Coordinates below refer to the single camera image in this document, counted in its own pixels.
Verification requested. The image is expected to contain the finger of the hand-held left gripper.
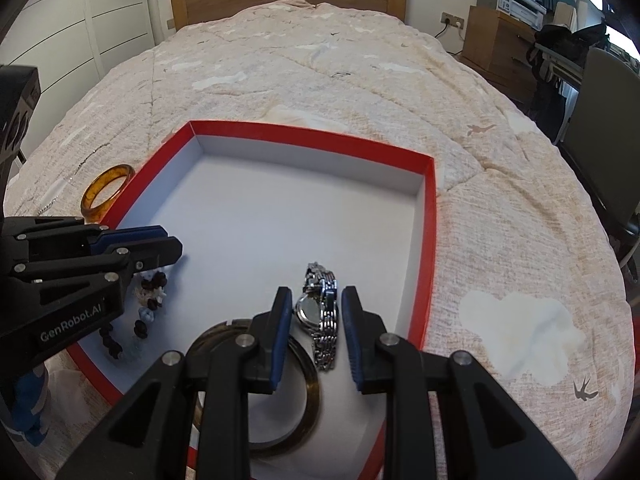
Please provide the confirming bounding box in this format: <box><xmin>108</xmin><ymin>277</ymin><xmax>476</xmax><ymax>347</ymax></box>
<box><xmin>10</xmin><ymin>236</ymin><xmax>184</xmax><ymax>303</ymax></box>
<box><xmin>0</xmin><ymin>216</ymin><xmax>169</xmax><ymax>262</ymax></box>

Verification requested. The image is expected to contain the black backpack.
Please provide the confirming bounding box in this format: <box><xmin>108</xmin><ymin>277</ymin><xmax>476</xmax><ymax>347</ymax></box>
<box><xmin>527</xmin><ymin>24</ymin><xmax>608</xmax><ymax>81</ymax></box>

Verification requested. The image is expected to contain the bed with beige quilt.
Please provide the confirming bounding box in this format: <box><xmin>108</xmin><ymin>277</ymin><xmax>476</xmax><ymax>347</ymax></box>
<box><xmin>2</xmin><ymin>0</ymin><xmax>636</xmax><ymax>480</ymax></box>

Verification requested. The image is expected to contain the wooden dresser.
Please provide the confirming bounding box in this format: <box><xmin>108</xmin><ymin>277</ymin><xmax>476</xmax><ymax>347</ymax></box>
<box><xmin>460</xmin><ymin>6</ymin><xmax>543</xmax><ymax>106</ymax></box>

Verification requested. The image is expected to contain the black power cable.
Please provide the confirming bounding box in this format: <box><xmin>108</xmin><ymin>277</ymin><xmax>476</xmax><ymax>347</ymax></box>
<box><xmin>432</xmin><ymin>20</ymin><xmax>466</xmax><ymax>56</ymax></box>

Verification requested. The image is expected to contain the white printer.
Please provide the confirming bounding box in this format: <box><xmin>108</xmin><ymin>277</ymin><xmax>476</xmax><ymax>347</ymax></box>
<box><xmin>497</xmin><ymin>0</ymin><xmax>548</xmax><ymax>28</ymax></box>

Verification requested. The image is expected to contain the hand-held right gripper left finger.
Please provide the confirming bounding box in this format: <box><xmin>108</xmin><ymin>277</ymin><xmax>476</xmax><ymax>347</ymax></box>
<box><xmin>54</xmin><ymin>286</ymin><xmax>296</xmax><ymax>480</ymax></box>

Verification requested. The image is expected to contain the black and white beaded bracelet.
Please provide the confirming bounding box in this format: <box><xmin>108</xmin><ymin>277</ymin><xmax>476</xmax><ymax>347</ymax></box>
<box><xmin>97</xmin><ymin>270</ymin><xmax>168</xmax><ymax>361</ymax></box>

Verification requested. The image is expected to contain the amber bangle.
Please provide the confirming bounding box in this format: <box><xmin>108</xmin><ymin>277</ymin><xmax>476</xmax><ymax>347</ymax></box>
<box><xmin>80</xmin><ymin>164</ymin><xmax>136</xmax><ymax>222</ymax></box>

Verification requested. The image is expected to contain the silver metal wristwatch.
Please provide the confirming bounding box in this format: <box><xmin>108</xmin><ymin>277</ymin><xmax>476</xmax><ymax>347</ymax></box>
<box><xmin>295</xmin><ymin>261</ymin><xmax>342</xmax><ymax>372</ymax></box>

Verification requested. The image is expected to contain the red and white shallow box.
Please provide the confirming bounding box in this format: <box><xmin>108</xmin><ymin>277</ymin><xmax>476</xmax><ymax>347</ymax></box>
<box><xmin>65</xmin><ymin>120</ymin><xmax>438</xmax><ymax>480</ymax></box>

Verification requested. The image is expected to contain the white wardrobe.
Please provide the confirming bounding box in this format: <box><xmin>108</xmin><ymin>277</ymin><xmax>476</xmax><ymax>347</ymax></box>
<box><xmin>0</xmin><ymin>0</ymin><xmax>168</xmax><ymax>161</ymax></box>

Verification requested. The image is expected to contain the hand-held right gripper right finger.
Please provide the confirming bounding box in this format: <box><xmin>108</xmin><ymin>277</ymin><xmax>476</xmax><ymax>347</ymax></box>
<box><xmin>341</xmin><ymin>285</ymin><xmax>579</xmax><ymax>480</ymax></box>

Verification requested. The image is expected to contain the white desk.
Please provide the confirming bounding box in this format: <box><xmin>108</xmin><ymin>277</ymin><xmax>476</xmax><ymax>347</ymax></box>
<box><xmin>532</xmin><ymin>40</ymin><xmax>640</xmax><ymax>91</ymax></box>

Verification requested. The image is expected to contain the dark brown bangle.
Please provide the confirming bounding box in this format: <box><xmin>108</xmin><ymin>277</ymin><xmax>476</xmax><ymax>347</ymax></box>
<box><xmin>190</xmin><ymin>317</ymin><xmax>321</xmax><ymax>458</ymax></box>

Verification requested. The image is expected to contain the grey chair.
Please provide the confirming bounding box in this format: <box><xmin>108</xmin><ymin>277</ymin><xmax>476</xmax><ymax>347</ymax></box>
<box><xmin>557</xmin><ymin>47</ymin><xmax>640</xmax><ymax>266</ymax></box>

